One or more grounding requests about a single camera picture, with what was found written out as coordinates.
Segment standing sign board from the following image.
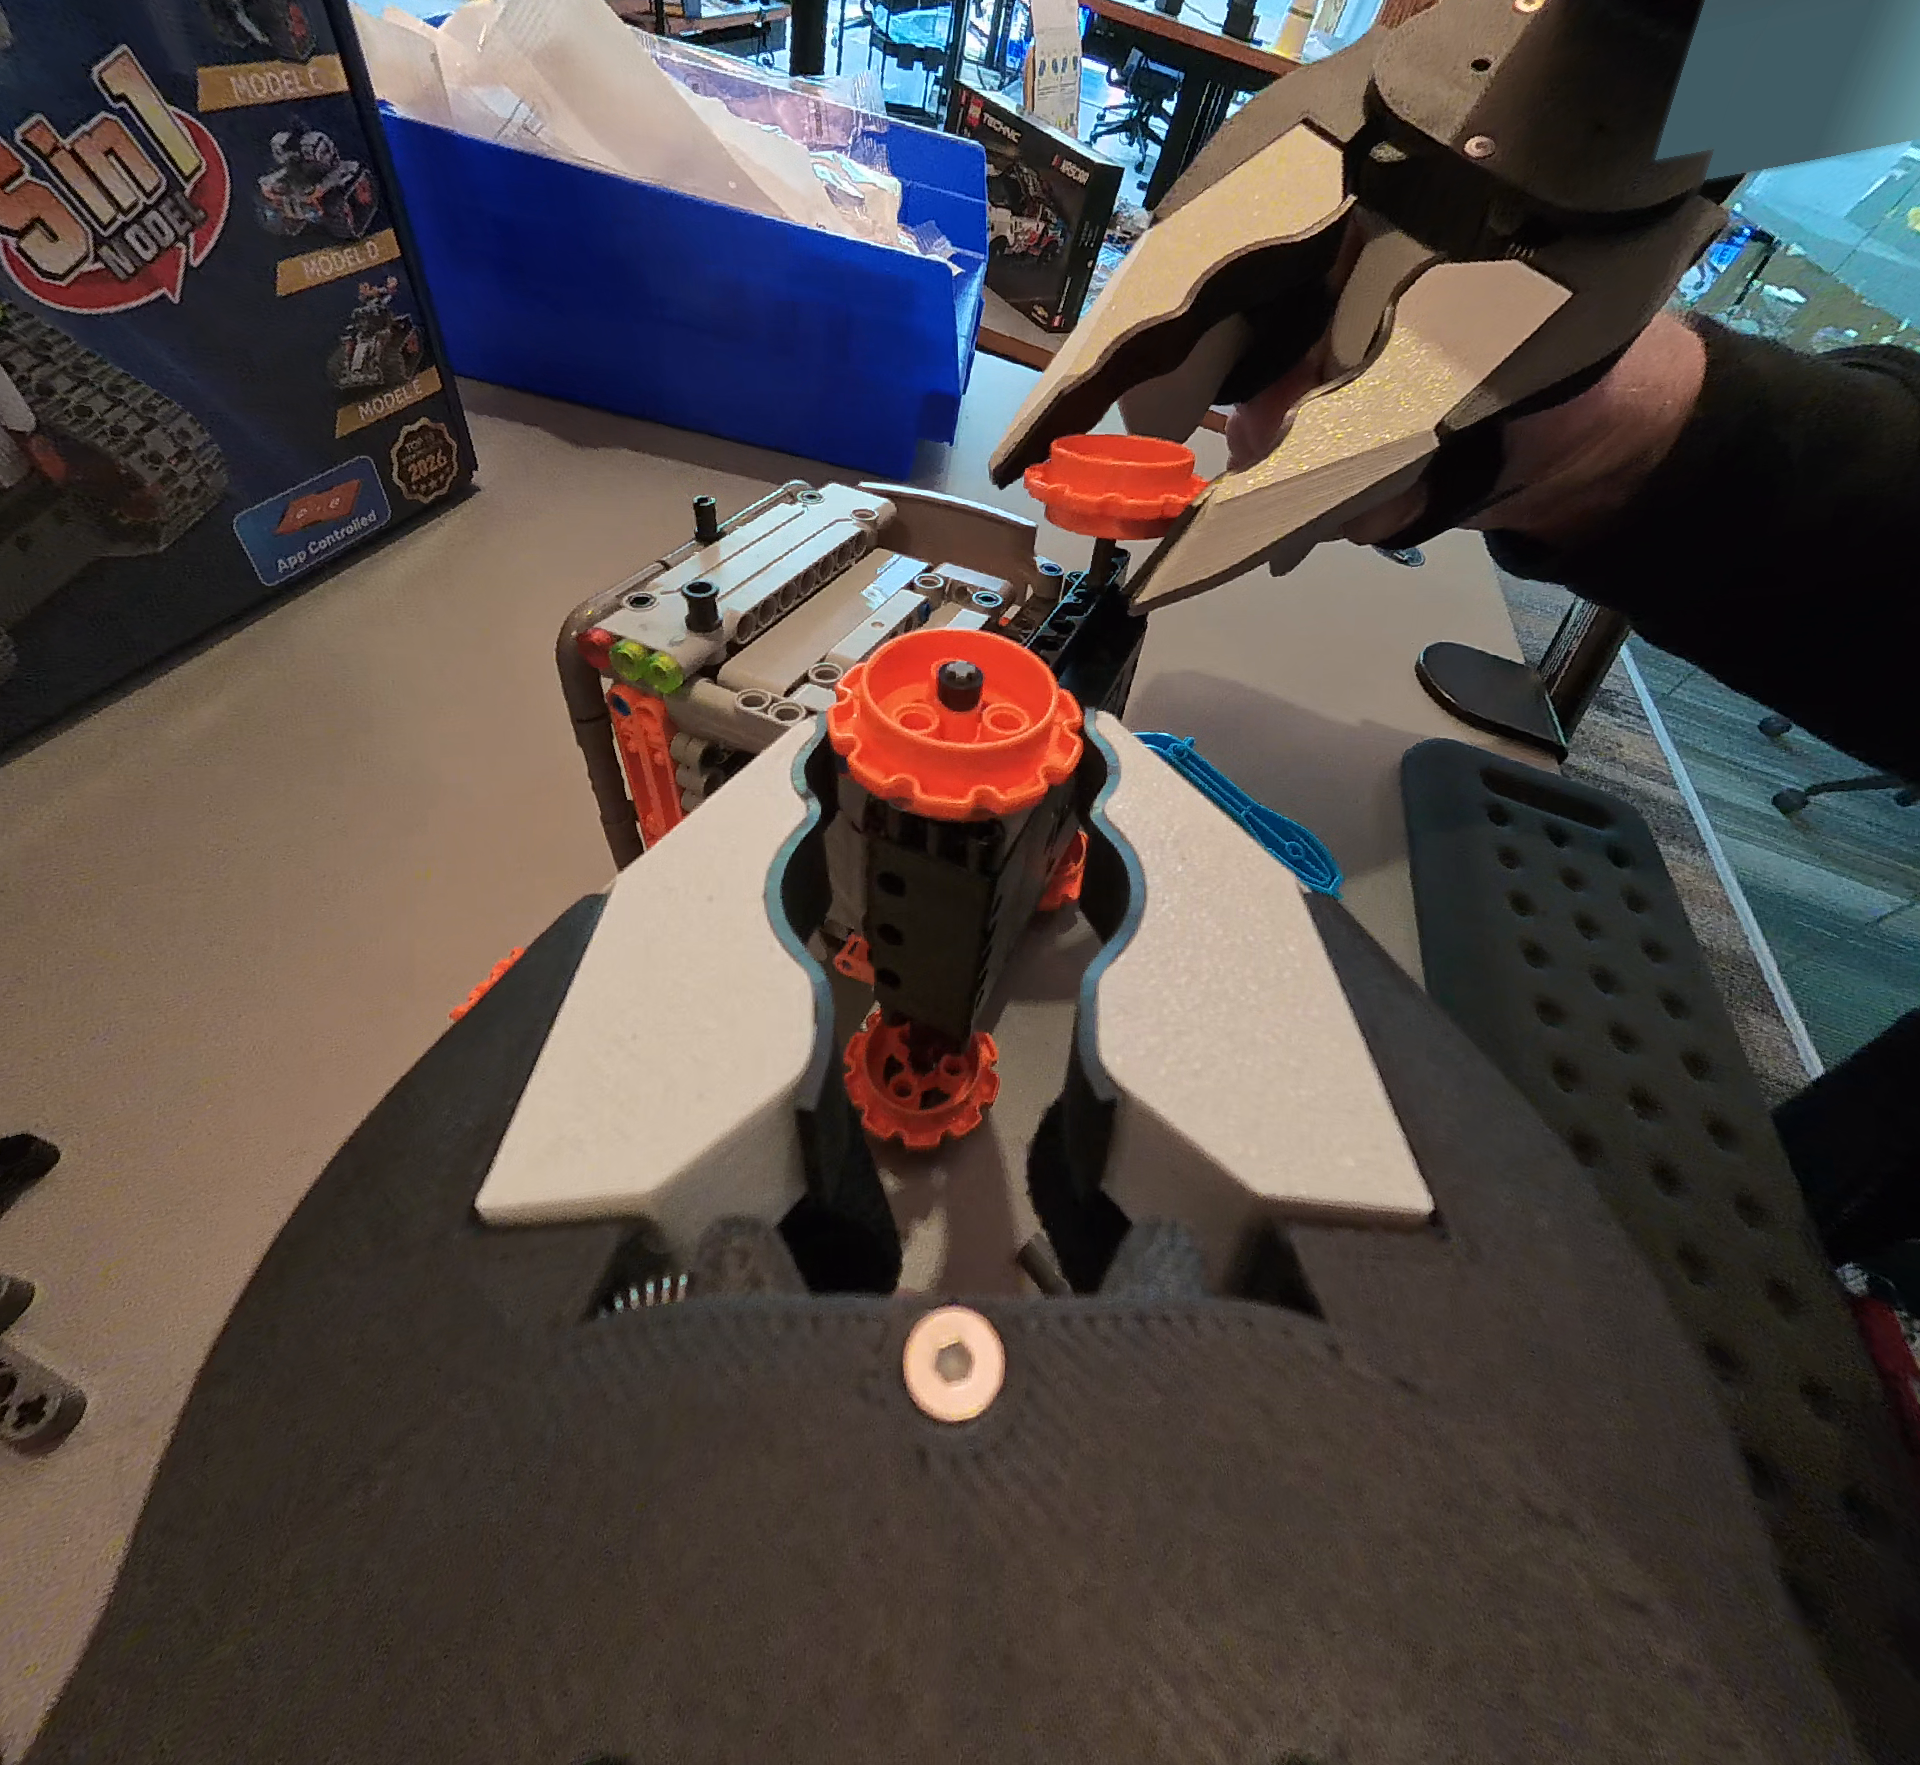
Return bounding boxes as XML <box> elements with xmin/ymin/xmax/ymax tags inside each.
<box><xmin>1004</xmin><ymin>0</ymin><xmax>1083</xmax><ymax>137</ymax></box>

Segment black carton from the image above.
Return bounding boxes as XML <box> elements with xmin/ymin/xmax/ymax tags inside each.
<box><xmin>946</xmin><ymin>79</ymin><xmax>1126</xmax><ymax>333</ymax></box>

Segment grey angled beam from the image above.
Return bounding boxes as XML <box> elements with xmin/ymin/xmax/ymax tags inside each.
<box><xmin>0</xmin><ymin>1270</ymin><xmax>90</xmax><ymax>1455</ymax></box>

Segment blue plastic bin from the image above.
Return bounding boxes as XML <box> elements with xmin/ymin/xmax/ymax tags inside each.
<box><xmin>374</xmin><ymin>99</ymin><xmax>992</xmax><ymax>483</ymax></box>

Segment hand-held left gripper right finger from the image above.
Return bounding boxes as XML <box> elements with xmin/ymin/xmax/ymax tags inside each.
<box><xmin>1072</xmin><ymin>709</ymin><xmax>1439</xmax><ymax>1225</ymax></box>

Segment person's right hand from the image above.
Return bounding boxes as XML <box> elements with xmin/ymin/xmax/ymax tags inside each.
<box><xmin>1351</xmin><ymin>312</ymin><xmax>1715</xmax><ymax>550</ymax></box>

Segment blue robot kit box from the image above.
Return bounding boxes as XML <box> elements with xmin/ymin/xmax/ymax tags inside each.
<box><xmin>0</xmin><ymin>0</ymin><xmax>481</xmax><ymax>754</ymax></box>

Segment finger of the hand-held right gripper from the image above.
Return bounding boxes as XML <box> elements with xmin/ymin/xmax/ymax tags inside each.
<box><xmin>1124</xmin><ymin>255</ymin><xmax>1579</xmax><ymax>617</ymax></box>
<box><xmin>986</xmin><ymin>120</ymin><xmax>1355</xmax><ymax>487</ymax></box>

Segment clear plastic bag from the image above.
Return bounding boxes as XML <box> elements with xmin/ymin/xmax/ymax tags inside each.
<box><xmin>800</xmin><ymin>77</ymin><xmax>992</xmax><ymax>265</ymax></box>

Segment neighbouring grey desk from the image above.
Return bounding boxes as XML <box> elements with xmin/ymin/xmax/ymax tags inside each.
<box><xmin>974</xmin><ymin>295</ymin><xmax>1083</xmax><ymax>372</ymax></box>

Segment wire mesh cart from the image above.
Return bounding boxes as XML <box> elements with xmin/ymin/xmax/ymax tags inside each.
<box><xmin>862</xmin><ymin>0</ymin><xmax>999</xmax><ymax>124</ymax></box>

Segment white paper sheets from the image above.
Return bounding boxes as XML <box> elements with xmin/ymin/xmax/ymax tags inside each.
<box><xmin>352</xmin><ymin>0</ymin><xmax>908</xmax><ymax>246</ymax></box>

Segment dark perforated mat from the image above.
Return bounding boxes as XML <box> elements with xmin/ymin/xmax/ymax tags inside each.
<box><xmin>1401</xmin><ymin>739</ymin><xmax>1920</xmax><ymax>1721</ymax></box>

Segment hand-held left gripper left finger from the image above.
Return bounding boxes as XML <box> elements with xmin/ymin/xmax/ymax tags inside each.
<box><xmin>476</xmin><ymin>722</ymin><xmax>842</xmax><ymax>1225</ymax></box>

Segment black office chair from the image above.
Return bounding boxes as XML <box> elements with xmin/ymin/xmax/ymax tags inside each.
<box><xmin>1754</xmin><ymin>708</ymin><xmax>1920</xmax><ymax>822</ymax></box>

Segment light blue plastic tool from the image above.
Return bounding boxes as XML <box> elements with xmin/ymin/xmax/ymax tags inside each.
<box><xmin>1133</xmin><ymin>730</ymin><xmax>1343</xmax><ymax>897</ymax></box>

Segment person's right forearm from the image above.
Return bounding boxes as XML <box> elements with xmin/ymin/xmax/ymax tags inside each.
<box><xmin>1485</xmin><ymin>317</ymin><xmax>1920</xmax><ymax>780</ymax></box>

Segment building block robot chassis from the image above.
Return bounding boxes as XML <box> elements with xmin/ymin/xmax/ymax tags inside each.
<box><xmin>554</xmin><ymin>482</ymin><xmax>1149</xmax><ymax>1154</ymax></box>

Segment wooden top desk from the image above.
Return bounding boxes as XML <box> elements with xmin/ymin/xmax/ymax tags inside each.
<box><xmin>1078</xmin><ymin>0</ymin><xmax>1307</xmax><ymax>169</ymax></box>

